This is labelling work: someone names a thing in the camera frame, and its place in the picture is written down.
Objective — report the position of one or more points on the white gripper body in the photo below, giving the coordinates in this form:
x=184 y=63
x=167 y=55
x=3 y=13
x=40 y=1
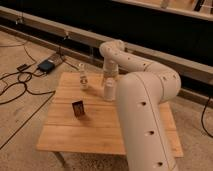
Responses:
x=110 y=73

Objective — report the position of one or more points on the white ceramic cup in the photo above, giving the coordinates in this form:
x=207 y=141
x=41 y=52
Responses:
x=109 y=90

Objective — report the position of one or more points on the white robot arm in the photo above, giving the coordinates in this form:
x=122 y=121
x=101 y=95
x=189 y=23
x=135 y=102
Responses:
x=139 y=93

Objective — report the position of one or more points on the dark brown eraser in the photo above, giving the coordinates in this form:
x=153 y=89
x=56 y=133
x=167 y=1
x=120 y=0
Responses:
x=78 y=108

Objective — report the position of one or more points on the wooden table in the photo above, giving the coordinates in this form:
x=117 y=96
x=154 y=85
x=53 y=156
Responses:
x=97 y=131

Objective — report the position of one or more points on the blue black power adapter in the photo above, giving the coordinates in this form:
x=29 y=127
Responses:
x=46 y=66

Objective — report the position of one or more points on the small black plug box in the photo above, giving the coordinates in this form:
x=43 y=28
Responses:
x=22 y=67

